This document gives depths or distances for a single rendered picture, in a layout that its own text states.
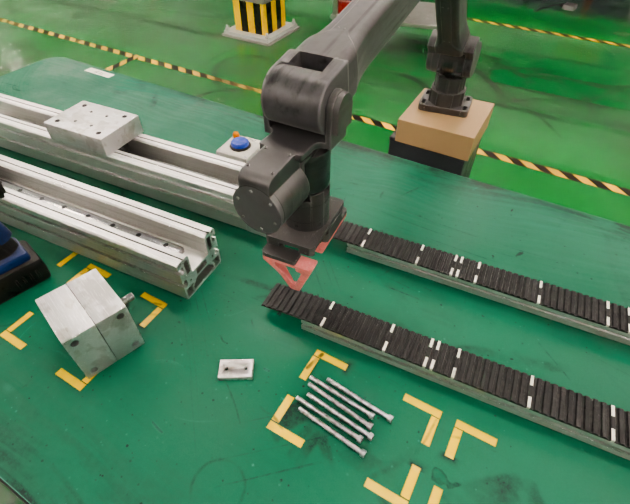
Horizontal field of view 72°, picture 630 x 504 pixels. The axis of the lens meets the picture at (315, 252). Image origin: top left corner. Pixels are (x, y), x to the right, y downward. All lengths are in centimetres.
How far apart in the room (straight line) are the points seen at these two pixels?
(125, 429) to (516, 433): 52
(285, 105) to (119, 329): 41
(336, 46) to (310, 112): 9
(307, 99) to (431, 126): 69
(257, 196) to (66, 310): 37
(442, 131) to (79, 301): 82
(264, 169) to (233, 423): 36
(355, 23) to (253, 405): 50
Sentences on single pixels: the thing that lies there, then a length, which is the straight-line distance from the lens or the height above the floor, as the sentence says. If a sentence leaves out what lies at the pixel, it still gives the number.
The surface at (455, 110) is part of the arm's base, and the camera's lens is 114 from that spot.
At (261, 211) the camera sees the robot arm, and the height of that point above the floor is 109.
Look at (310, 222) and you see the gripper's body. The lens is 51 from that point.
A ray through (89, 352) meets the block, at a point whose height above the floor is 83.
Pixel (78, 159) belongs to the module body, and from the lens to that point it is 110.
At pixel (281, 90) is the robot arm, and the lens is 44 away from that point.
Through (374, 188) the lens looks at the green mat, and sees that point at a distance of 97.
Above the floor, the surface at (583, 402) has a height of 81.
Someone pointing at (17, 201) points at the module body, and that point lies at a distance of 96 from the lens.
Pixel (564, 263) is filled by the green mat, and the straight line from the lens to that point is 91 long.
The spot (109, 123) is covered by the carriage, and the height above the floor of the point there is 90.
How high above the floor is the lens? 136
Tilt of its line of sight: 46 degrees down
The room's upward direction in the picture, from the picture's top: straight up
